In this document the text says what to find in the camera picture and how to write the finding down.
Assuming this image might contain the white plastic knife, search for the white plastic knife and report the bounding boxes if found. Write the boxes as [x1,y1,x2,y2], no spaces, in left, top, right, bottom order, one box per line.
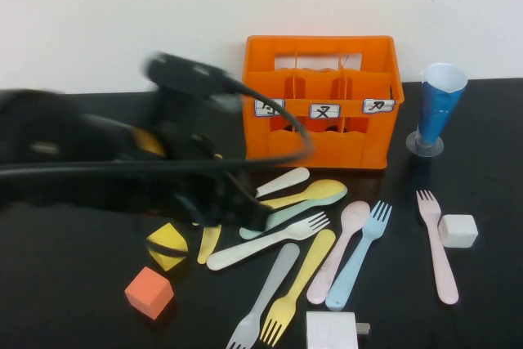
[255,167,311,199]

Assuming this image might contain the white plastic fork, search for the white plastic fork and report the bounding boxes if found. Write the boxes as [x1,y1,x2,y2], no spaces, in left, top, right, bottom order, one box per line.
[206,211,331,271]

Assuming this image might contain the pink plastic spoon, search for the pink plastic spoon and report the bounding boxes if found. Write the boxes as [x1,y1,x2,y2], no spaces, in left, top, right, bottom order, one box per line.
[306,200,371,306]

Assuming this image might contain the grey plastic fork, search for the grey plastic fork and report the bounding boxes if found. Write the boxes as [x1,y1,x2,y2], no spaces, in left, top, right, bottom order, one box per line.
[226,242,301,349]

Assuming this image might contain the blue cone cup clear base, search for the blue cone cup clear base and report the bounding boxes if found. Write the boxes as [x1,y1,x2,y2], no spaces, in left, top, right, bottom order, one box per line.
[406,63,468,158]

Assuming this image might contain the pink plastic fork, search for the pink plastic fork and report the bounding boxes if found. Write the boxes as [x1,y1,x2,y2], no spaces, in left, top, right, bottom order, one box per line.
[415,189,460,306]

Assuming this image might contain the white foam cube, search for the white foam cube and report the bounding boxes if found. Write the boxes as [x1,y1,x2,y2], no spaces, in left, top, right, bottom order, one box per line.
[438,213,479,248]

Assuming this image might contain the yellow plastic knife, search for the yellow plastic knife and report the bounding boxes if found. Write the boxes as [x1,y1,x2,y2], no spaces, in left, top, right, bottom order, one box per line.
[197,224,222,265]

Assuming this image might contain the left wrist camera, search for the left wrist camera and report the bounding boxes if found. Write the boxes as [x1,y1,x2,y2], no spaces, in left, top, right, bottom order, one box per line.
[141,52,244,115]

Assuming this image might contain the light blue plastic fork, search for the light blue plastic fork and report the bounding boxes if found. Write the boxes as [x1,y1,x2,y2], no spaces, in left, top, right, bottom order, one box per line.
[324,200,392,311]

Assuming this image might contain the yellow foam cube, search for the yellow foam cube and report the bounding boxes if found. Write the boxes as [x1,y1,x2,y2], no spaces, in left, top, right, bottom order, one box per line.
[145,222,190,272]

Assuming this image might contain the white power adapter plug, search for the white power adapter plug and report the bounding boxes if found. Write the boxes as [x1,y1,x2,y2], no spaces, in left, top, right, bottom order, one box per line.
[306,311,371,349]

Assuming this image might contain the orange plastic cutlery holder crate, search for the orange plastic cutlery holder crate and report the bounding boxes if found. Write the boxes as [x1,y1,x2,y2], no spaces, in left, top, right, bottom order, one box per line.
[241,35,405,170]

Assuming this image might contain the white label spoon character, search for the white label spoon character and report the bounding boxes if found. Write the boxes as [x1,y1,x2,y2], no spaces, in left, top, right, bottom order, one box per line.
[253,98,286,118]

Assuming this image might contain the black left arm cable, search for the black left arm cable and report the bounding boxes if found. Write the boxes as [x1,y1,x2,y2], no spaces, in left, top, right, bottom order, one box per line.
[0,78,315,181]

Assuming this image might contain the white label fork character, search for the white label fork character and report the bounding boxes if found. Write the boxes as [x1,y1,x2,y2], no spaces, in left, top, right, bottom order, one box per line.
[309,103,342,120]

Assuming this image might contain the white label knife character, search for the white label knife character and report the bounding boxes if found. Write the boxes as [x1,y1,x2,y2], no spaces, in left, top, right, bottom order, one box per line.
[362,98,396,114]

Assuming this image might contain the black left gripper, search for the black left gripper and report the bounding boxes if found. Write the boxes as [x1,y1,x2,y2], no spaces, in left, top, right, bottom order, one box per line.
[162,119,272,233]

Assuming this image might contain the mint green plastic spoon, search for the mint green plastic spoon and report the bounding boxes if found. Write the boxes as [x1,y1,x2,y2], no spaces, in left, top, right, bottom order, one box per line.
[239,185,348,240]

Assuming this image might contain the yellow plastic fork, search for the yellow plastic fork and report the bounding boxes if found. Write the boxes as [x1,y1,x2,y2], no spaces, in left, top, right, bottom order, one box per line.
[259,228,337,347]

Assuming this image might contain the yellow plastic spoon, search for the yellow plastic spoon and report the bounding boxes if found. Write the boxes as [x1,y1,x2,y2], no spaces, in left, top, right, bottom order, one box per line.
[259,179,347,210]

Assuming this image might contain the orange foam cube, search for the orange foam cube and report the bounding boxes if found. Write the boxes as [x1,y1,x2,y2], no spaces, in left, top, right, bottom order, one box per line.
[124,266,176,320]

